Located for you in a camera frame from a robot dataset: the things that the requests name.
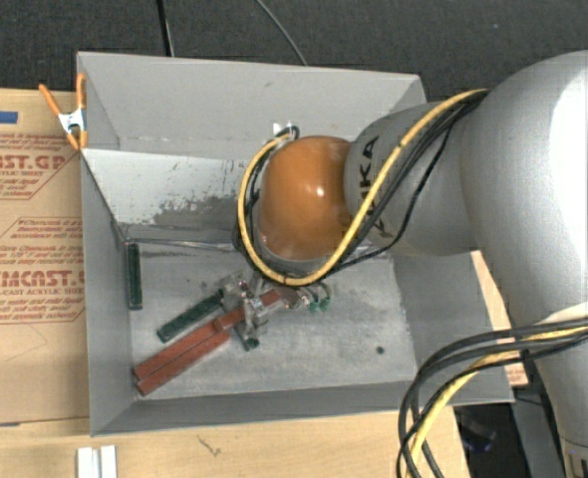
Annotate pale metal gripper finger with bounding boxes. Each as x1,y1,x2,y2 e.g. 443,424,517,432
216,274,250,309
240,294,265,353

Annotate red-brown flat block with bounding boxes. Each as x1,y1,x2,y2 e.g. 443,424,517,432
135,330,233,397
212,288,281,333
132,319,218,381

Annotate grey metal bin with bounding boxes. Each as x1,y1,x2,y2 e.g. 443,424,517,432
76,51,515,438

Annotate dark green flat block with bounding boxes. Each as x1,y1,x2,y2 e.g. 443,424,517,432
126,241,145,312
155,289,225,345

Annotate brown cardboard board red print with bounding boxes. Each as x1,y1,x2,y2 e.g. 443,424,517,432
0,86,92,429

